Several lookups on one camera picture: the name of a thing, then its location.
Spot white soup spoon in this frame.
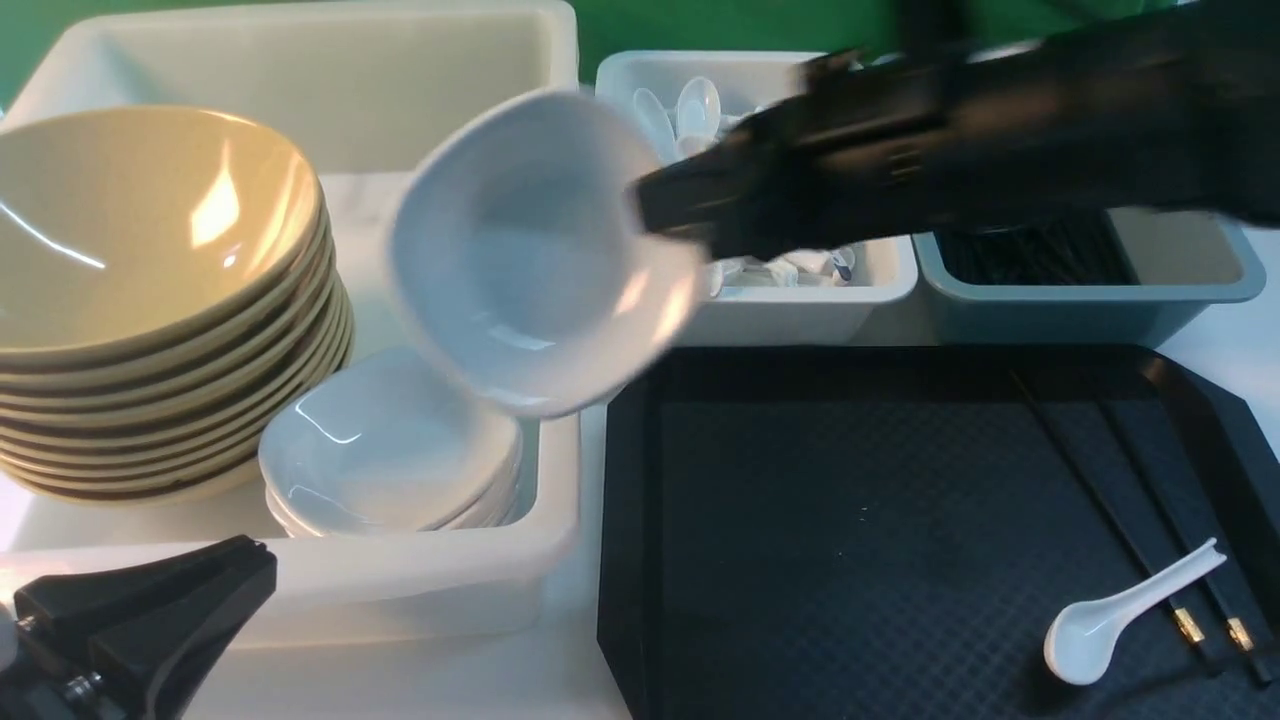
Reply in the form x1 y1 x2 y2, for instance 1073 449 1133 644
1043 537 1228 687

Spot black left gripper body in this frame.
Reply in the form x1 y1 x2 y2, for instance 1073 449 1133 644
1 536 278 719

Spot white spoon bin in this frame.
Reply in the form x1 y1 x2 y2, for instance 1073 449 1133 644
595 50 919 347

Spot beige noodle bowl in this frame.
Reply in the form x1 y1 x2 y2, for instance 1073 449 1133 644
3 241 337 427
3 210 334 404
3 105 323 369
3 291 355 474
3 272 346 447

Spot stacked white sauce dishes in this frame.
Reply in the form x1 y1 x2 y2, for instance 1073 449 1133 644
259 348 524 537

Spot white sauce dish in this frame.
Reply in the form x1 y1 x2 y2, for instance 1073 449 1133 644
385 88 709 418

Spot large white plastic bin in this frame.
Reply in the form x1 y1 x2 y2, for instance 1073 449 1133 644
3 1 581 650

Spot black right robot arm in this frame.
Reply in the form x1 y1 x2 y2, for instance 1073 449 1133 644
632 1 1279 259

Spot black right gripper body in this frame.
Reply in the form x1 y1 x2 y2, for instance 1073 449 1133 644
634 50 951 259

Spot grey-blue chopstick bin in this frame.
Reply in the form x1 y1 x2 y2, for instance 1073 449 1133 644
911 209 1267 348

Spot pile of white spoons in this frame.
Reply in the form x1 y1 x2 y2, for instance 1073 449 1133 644
631 76 856 299

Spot bundle of black chopsticks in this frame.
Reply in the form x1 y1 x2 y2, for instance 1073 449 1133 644
934 211 1139 286

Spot black serving tray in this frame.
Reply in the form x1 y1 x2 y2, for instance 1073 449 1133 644
596 346 1277 719

